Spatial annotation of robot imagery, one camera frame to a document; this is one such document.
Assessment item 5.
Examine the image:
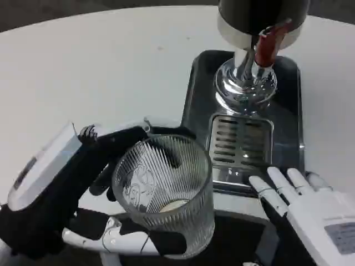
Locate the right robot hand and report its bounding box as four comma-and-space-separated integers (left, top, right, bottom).
248, 166, 355, 266

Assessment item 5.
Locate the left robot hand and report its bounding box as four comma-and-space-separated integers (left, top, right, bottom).
0, 117, 197, 260

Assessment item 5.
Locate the clear ribbed glass cup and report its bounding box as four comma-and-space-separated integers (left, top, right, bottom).
111, 134, 216, 259

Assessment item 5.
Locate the steel drip grid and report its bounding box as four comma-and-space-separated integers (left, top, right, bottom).
207, 112, 275, 170

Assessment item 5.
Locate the red tap lever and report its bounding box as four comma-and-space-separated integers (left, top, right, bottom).
254, 18, 293, 69

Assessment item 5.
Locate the large steel tray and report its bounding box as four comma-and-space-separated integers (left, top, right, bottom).
180, 49, 306, 198

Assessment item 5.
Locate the dark drink dispenser, chrome stand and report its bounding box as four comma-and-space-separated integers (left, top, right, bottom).
213, 0, 311, 117

